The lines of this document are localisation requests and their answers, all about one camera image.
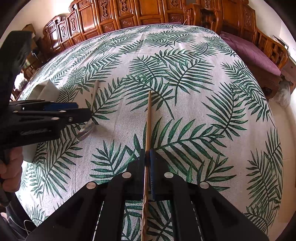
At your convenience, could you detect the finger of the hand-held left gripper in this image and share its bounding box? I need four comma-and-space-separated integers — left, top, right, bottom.
14, 108, 93, 125
9, 99, 78, 112

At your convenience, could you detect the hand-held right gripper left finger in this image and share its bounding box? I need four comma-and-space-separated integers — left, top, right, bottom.
25, 149, 146, 241

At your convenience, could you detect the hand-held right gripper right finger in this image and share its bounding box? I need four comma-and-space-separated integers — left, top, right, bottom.
149, 149, 270, 241

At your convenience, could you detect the grey rectangular container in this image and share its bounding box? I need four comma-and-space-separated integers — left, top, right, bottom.
22, 80, 60, 163

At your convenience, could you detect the large metal spoon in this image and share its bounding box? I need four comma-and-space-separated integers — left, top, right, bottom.
77, 80, 100, 142

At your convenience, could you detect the brown wooden chopstick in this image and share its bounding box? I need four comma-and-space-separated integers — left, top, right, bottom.
141, 90, 152, 241

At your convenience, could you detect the person's left hand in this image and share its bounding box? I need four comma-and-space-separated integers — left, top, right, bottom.
0, 147, 23, 193

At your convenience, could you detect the white bag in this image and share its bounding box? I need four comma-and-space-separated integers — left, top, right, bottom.
14, 74, 29, 93

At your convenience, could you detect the cardboard box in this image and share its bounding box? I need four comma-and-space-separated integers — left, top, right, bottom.
23, 24, 36, 37

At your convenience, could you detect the leaf-print tablecloth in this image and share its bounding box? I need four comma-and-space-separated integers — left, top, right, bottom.
17, 23, 284, 241

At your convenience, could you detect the carved wooden cabinet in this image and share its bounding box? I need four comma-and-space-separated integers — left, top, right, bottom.
43, 0, 257, 56

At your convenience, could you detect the clear plastic bag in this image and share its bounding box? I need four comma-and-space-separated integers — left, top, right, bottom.
273, 81, 292, 107

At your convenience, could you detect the purple seat cushion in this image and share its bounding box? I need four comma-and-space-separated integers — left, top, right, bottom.
220, 31, 281, 76

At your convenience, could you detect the wooden armchair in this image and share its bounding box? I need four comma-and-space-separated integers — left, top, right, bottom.
185, 3, 222, 32

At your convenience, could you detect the carved wooden bench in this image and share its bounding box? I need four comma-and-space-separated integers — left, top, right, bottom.
220, 23, 296, 100

